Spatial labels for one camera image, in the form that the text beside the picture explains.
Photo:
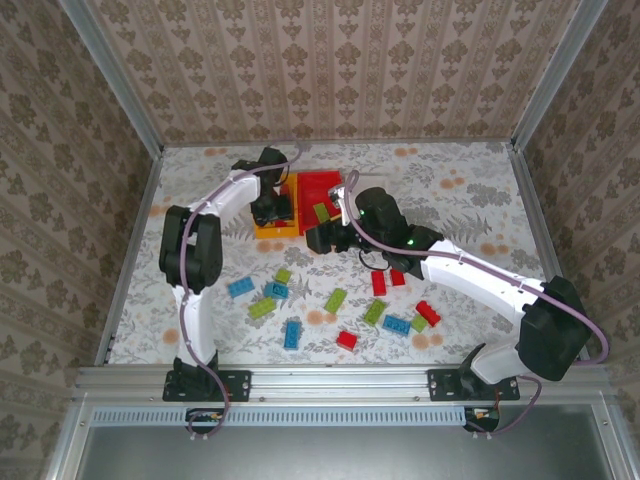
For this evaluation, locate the yellow plastic bin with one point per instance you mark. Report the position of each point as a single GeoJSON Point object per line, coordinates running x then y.
{"type": "Point", "coordinates": [280, 232]}

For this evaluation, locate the aluminium table edge rail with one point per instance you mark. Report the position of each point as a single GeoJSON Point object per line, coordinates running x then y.
{"type": "Point", "coordinates": [400, 141]}
{"type": "Point", "coordinates": [133, 235]}
{"type": "Point", "coordinates": [537, 220]}

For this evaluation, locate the red plastic bin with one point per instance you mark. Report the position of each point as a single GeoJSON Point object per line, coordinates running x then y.
{"type": "Point", "coordinates": [312, 190]}

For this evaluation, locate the long blue lego brick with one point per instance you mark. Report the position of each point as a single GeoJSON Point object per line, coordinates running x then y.
{"type": "Point", "coordinates": [241, 288]}
{"type": "Point", "coordinates": [396, 325]}
{"type": "Point", "coordinates": [276, 291]}
{"type": "Point", "coordinates": [292, 335]}

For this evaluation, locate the grey metal sheet panel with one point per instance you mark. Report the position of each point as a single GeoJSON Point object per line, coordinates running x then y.
{"type": "Point", "coordinates": [325, 455]}

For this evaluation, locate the aluminium frame post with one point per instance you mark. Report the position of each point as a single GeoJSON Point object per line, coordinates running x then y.
{"type": "Point", "coordinates": [554, 75]}
{"type": "Point", "coordinates": [117, 75]}

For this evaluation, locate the black power connector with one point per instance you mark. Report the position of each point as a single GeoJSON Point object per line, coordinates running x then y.
{"type": "Point", "coordinates": [197, 424]}
{"type": "Point", "coordinates": [487, 424]}

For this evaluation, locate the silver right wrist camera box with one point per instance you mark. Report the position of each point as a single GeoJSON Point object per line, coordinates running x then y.
{"type": "Point", "coordinates": [337, 196]}

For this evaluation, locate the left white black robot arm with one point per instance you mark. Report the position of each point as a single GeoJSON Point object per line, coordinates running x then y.
{"type": "Point", "coordinates": [192, 250]}

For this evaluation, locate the small green lego brick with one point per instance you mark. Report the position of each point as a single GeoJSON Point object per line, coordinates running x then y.
{"type": "Point", "coordinates": [283, 276]}
{"type": "Point", "coordinates": [419, 324]}

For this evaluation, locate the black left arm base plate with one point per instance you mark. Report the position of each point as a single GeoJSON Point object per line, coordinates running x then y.
{"type": "Point", "coordinates": [239, 385]}

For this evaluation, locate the floral patterned table cover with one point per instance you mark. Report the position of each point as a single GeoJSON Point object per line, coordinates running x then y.
{"type": "Point", "coordinates": [450, 200]}

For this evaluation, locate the aluminium lower frame rail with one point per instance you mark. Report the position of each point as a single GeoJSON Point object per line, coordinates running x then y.
{"type": "Point", "coordinates": [67, 445]}
{"type": "Point", "coordinates": [611, 440]}

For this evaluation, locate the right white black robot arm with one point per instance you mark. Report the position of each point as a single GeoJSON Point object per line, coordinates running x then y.
{"type": "Point", "coordinates": [550, 335]}

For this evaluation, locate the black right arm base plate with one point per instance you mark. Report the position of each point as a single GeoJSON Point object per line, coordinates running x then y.
{"type": "Point", "coordinates": [439, 385]}

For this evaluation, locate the wide aluminium mounting rail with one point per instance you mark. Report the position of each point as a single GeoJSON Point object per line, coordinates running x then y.
{"type": "Point", "coordinates": [340, 385]}

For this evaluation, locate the small red lego brick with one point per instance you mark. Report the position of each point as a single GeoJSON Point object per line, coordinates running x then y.
{"type": "Point", "coordinates": [397, 277]}

